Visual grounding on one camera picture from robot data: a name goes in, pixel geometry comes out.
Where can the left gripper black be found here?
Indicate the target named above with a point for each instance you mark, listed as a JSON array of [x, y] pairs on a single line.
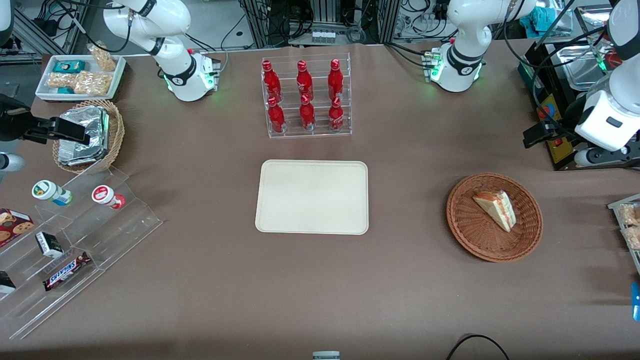
[[566, 119]]

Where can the triangular sandwich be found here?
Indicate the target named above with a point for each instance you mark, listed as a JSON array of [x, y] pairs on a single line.
[[497, 210]]

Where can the large teal snack packet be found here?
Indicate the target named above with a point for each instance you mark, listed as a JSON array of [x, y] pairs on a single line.
[[70, 66]]

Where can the blue plastic object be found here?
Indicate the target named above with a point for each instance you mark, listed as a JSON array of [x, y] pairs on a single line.
[[636, 300]]

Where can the clear acrylic stepped stand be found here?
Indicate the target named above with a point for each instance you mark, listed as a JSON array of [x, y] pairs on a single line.
[[115, 230]]

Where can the small grey device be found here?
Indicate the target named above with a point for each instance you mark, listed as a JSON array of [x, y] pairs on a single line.
[[326, 356]]

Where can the red cookie box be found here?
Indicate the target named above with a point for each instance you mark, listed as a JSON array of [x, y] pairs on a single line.
[[12, 225]]

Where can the teal cloth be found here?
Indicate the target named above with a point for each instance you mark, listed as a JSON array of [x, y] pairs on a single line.
[[547, 19]]

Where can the stainless steel tray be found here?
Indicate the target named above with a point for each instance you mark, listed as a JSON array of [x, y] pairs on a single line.
[[580, 65]]

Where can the beige rectangular tray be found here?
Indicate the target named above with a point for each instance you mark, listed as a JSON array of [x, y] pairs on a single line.
[[312, 197]]

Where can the red cola bottle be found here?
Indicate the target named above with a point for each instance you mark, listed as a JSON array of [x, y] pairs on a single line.
[[307, 115], [336, 117], [276, 119], [303, 82], [271, 82], [335, 80]]

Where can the black snack box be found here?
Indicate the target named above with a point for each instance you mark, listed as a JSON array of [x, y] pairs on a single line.
[[6, 284]]

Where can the aluminium foil container stack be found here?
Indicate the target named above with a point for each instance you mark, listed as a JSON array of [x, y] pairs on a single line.
[[82, 150]]

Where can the rice cracker snack bag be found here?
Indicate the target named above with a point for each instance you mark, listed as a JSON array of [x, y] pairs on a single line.
[[634, 237], [104, 57], [94, 83], [631, 215], [61, 80]]

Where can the white power strip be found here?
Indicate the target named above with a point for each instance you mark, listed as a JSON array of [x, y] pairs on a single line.
[[323, 36]]

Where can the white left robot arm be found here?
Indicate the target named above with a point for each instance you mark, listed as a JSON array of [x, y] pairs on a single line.
[[465, 60]]

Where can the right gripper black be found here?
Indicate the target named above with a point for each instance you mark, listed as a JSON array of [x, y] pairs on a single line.
[[11, 122]]

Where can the white rectangular snack tray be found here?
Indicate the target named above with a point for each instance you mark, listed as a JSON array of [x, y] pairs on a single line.
[[44, 89]]

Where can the small black white carton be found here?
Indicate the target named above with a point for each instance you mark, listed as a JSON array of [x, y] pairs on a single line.
[[49, 245]]

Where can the Snickers chocolate bar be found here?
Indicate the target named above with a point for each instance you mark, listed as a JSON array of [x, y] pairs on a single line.
[[66, 272]]

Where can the brown round wicker basket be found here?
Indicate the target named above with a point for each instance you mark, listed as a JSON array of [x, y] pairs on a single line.
[[475, 235]]

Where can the clear acrylic bottle rack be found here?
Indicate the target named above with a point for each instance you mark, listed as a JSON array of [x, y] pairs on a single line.
[[320, 127]]

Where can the aluminium frame rack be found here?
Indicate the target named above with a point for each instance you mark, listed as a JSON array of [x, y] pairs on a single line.
[[320, 15]]

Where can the grey rimmed tray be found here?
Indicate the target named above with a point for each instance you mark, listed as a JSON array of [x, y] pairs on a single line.
[[616, 205]]

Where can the yellow button panel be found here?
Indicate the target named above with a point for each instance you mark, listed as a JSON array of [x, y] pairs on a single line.
[[547, 107]]

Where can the brown table covering sheet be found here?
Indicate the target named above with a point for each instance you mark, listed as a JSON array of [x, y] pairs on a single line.
[[200, 280]]

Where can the small teal snack packet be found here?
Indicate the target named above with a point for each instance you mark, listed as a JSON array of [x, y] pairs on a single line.
[[65, 90]]

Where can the red lidded white cup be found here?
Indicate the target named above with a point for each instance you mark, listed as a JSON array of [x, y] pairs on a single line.
[[105, 195]]

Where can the light tan wicker basket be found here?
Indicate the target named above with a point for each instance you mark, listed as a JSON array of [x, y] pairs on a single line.
[[116, 135]]

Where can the green lidded white cup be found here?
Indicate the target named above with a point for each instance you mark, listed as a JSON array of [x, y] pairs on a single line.
[[47, 191]]

